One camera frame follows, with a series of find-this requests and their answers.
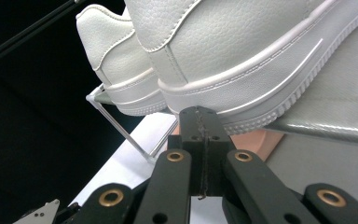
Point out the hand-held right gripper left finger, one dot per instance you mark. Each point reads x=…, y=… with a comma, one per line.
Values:
x=195, y=140

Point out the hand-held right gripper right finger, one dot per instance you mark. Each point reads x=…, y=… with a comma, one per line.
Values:
x=214, y=146

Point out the white sneaker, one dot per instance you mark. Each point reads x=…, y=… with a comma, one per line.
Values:
x=115, y=46
x=230, y=46

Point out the pale blue table mat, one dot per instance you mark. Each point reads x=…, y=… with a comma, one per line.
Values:
x=130, y=161

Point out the black tripod stand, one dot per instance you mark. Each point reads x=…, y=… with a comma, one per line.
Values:
x=28, y=31

